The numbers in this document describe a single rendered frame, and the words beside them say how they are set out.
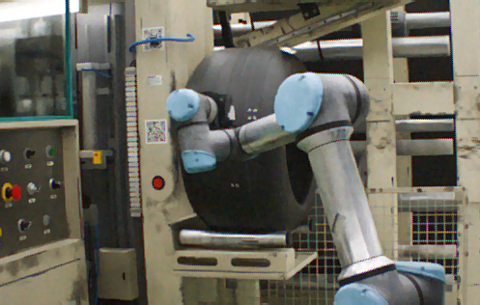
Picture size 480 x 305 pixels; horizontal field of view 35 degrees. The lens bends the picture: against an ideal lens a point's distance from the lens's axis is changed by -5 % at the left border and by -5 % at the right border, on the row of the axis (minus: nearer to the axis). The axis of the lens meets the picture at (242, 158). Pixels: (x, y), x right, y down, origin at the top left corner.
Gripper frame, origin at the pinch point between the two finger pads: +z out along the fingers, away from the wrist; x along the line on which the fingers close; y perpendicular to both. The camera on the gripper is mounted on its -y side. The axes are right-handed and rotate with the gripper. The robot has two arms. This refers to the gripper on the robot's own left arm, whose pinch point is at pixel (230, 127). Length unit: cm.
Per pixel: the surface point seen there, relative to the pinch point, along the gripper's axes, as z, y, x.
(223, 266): 16.3, -39.0, 7.9
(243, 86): 4.2, 11.8, -2.4
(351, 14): 56, 43, -23
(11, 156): -23, -8, 57
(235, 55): 13.6, 22.7, 3.4
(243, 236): 17.5, -30.1, 2.0
